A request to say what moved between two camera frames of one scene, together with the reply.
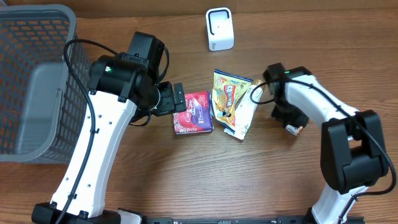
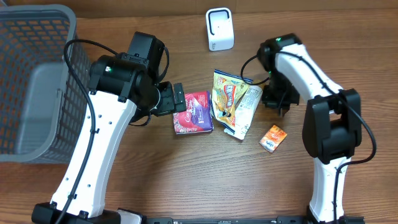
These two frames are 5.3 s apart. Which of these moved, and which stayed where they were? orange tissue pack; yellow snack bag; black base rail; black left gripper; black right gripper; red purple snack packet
Moved: orange tissue pack; black right gripper
Stayed: black left gripper; yellow snack bag; red purple snack packet; black base rail
